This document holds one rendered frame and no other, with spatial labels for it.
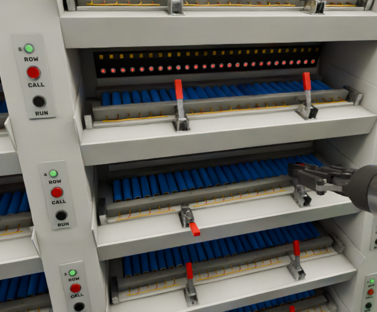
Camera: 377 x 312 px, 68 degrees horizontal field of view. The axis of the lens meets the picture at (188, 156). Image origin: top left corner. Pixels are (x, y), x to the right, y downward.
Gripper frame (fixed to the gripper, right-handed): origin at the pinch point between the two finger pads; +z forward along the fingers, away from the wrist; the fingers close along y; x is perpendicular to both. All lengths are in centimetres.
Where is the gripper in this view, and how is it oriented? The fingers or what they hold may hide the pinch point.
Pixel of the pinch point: (303, 171)
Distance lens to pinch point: 66.3
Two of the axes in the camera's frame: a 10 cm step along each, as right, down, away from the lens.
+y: 9.7, -1.2, 2.2
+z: -2.3, -1.1, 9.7
